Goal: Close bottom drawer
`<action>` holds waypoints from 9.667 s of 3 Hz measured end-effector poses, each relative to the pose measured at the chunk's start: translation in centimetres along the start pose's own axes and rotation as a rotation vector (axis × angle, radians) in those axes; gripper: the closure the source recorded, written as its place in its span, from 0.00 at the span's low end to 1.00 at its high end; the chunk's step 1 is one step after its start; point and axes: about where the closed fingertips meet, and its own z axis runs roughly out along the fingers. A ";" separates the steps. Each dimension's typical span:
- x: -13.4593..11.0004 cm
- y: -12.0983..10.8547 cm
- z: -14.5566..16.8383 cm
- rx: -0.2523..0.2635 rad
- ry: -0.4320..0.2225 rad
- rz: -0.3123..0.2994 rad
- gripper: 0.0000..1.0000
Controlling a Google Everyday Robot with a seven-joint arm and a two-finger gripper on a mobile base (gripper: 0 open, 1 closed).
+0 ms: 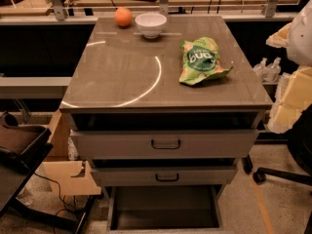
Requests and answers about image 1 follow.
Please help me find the white foam-padded gripper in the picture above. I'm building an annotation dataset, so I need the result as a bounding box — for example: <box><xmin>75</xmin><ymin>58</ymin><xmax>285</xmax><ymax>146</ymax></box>
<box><xmin>266</xmin><ymin>22</ymin><xmax>312</xmax><ymax>134</ymax></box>

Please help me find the grey bottom drawer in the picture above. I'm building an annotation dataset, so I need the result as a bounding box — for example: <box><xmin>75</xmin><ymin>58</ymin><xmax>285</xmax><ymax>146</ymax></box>
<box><xmin>107</xmin><ymin>185</ymin><xmax>222</xmax><ymax>231</ymax></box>

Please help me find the grey drawer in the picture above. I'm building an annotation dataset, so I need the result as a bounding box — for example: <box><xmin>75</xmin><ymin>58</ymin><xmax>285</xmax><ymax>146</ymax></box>
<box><xmin>91</xmin><ymin>158</ymin><xmax>237</xmax><ymax>187</ymax></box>
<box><xmin>70</xmin><ymin>111</ymin><xmax>262</xmax><ymax>160</ymax></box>
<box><xmin>107</xmin><ymin>185</ymin><xmax>222</xmax><ymax>231</ymax></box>

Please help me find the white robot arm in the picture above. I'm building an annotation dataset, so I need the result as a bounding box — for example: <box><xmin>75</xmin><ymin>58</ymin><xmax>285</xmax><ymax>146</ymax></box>
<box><xmin>266</xmin><ymin>0</ymin><xmax>312</xmax><ymax>134</ymax></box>

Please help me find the grey drawer cabinet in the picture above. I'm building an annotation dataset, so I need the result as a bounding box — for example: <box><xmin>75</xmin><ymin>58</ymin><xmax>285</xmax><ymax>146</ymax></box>
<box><xmin>58</xmin><ymin>15</ymin><xmax>274</xmax><ymax>200</ymax></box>

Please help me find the grey middle drawer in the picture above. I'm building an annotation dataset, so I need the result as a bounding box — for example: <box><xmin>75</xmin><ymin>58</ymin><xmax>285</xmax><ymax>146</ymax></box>
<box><xmin>91</xmin><ymin>158</ymin><xmax>237</xmax><ymax>187</ymax></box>

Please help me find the grey top drawer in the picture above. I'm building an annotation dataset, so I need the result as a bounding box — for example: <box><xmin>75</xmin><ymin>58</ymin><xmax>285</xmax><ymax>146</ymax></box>
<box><xmin>70</xmin><ymin>111</ymin><xmax>262</xmax><ymax>160</ymax></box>

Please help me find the clear pump bottle right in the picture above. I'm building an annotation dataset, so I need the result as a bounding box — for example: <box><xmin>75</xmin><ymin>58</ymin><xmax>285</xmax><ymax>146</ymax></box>
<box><xmin>264</xmin><ymin>57</ymin><xmax>281</xmax><ymax>82</ymax></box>

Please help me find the clear pump bottle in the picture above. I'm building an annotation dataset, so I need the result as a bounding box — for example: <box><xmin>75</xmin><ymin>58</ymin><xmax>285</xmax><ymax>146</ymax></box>
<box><xmin>264</xmin><ymin>57</ymin><xmax>281</xmax><ymax>82</ymax></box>
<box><xmin>253</xmin><ymin>58</ymin><xmax>267</xmax><ymax>81</ymax></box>

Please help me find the black office chair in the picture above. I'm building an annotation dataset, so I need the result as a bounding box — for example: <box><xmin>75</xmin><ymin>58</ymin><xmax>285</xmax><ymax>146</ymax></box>
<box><xmin>243</xmin><ymin>109</ymin><xmax>312</xmax><ymax>234</ymax></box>

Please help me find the clear pump bottle left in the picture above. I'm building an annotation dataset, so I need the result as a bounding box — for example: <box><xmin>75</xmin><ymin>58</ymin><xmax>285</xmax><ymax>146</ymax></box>
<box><xmin>253</xmin><ymin>58</ymin><xmax>267</xmax><ymax>81</ymax></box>

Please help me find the green chip bag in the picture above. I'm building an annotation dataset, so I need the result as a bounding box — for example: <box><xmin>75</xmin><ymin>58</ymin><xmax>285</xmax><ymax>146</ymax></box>
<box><xmin>179</xmin><ymin>37</ymin><xmax>232</xmax><ymax>86</ymax></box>

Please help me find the white bowl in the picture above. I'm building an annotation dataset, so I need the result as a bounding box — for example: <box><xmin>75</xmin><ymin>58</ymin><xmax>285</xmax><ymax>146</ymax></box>
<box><xmin>135</xmin><ymin>13</ymin><xmax>167</xmax><ymax>39</ymax></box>

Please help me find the orange fruit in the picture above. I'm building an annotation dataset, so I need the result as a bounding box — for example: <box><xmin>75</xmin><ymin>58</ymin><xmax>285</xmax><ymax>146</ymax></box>
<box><xmin>114</xmin><ymin>7</ymin><xmax>133</xmax><ymax>27</ymax></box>

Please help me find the cardboard box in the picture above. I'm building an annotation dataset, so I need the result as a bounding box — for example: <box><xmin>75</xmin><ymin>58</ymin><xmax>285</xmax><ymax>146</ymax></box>
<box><xmin>43</xmin><ymin>110</ymin><xmax>101</xmax><ymax>196</ymax></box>

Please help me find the black tray cart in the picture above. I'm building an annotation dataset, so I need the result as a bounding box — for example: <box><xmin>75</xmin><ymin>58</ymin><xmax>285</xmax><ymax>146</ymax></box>
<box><xmin>0</xmin><ymin>111</ymin><xmax>96</xmax><ymax>234</ymax></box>

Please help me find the black floor cable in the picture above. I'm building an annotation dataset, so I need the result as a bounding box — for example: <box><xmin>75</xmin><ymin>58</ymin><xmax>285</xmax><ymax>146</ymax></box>
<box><xmin>33</xmin><ymin>171</ymin><xmax>86</xmax><ymax>234</ymax></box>

